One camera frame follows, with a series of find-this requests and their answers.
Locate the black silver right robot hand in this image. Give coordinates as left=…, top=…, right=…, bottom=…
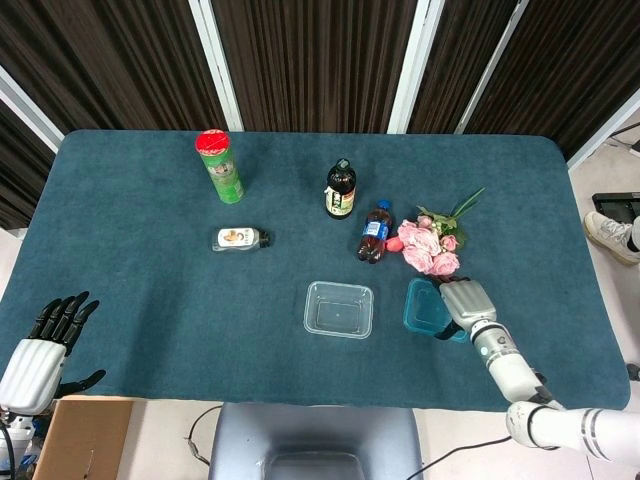
left=433, top=276, right=498, bottom=342

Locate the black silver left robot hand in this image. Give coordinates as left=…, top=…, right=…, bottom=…
left=0, top=291, right=107, bottom=416

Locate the teal plastic lid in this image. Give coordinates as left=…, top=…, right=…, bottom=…
left=402, top=277, right=471, bottom=344

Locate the clear plastic container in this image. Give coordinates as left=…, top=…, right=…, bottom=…
left=303, top=280, right=375, bottom=340

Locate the green chips can red lid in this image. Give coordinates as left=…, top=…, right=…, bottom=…
left=194, top=129, right=246, bottom=205

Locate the pink rose bouquet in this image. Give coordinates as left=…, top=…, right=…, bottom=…
left=397, top=187, right=487, bottom=277

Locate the brown cardboard box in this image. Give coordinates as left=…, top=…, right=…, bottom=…
left=30, top=394, right=134, bottom=480

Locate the cola bottle blue label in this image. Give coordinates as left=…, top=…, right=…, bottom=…
left=356, top=199, right=393, bottom=265

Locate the teal tablecloth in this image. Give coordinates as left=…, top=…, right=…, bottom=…
left=0, top=129, right=631, bottom=414

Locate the white sneaker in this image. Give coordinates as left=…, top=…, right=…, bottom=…
left=583, top=210, right=640, bottom=265

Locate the dark soy sauce bottle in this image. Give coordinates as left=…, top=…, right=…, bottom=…
left=325, top=158, right=358, bottom=221

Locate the black flat tray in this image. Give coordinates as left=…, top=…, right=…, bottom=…
left=591, top=191, right=640, bottom=217

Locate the dark brown partition panel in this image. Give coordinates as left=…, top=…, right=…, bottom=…
left=464, top=0, right=640, bottom=161
left=0, top=97, right=57, bottom=231
left=212, top=0, right=417, bottom=134
left=408, top=0, right=516, bottom=134
left=0, top=0, right=229, bottom=146

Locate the grey bottle black cap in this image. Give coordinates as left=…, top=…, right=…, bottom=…
left=210, top=226, right=272, bottom=254

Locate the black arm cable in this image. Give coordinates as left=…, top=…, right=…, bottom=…
left=406, top=435, right=512, bottom=480

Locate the thin floor cable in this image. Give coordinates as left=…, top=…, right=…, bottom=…
left=185, top=403, right=224, bottom=466

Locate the white partition post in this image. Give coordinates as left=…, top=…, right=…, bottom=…
left=187, top=0, right=245, bottom=133
left=453, top=0, right=530, bottom=135
left=566, top=94, right=640, bottom=170
left=387, top=0, right=446, bottom=134
left=0, top=64, right=65, bottom=154

